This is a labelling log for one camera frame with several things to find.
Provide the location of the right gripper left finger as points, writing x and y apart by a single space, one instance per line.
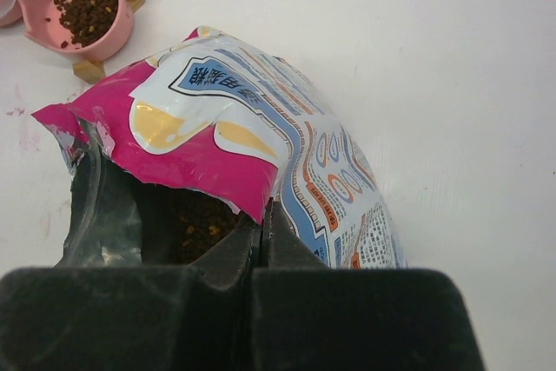
189 317

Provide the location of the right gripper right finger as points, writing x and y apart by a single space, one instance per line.
306 316

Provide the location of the pink pet food bag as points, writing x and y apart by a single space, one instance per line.
216 115

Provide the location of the brown pet food kibble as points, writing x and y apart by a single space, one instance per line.
179 226

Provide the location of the wooden bowl stand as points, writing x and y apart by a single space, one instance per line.
90 68

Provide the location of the kibble in pink bowl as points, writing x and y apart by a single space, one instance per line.
85 20

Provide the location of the pink bowl right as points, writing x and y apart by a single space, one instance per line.
42 27

